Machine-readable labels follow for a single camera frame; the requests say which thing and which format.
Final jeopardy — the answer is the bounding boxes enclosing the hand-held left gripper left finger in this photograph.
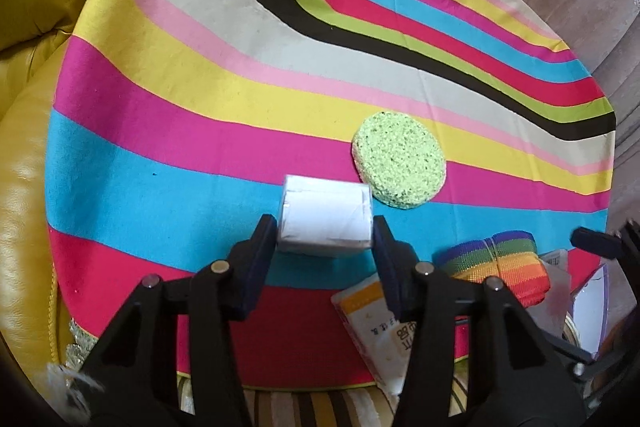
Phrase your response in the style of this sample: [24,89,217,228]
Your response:
[75,214,278,427]

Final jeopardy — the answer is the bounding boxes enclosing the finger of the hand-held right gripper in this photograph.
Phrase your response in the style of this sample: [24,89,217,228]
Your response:
[571,219,640,260]
[552,334,640,413]

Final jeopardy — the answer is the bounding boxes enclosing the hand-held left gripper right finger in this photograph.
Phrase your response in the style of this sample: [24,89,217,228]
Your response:
[371,214,588,427]

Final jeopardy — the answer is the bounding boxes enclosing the purple cardboard box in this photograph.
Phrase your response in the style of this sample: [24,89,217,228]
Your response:
[570,264,613,355]

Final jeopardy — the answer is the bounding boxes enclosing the white tissue packet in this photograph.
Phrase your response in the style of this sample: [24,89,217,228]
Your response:
[276,174,373,258]

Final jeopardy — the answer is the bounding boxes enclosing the clear plastic packet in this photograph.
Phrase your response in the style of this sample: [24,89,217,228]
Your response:
[540,248,573,338]

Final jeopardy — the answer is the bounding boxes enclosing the yellow white packet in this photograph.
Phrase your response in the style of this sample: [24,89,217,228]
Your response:
[331,272,416,395]

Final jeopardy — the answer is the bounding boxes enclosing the green round sponge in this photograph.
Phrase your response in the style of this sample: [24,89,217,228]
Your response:
[351,109,447,209]

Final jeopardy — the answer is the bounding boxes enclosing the rainbow striped cloth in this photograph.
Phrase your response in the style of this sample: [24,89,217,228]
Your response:
[44,0,617,390]

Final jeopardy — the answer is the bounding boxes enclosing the green fringed mat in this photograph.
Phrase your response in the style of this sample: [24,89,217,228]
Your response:
[62,319,566,427]

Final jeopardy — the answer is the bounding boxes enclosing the white fluffy tuft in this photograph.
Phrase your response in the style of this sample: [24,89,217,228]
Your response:
[45,362,106,413]

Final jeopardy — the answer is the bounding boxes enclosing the yellow leather sofa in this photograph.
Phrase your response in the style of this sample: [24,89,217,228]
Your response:
[0,0,166,408]

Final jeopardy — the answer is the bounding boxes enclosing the rainbow webbing strap roll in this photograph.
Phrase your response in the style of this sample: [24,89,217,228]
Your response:
[432,231,551,308]

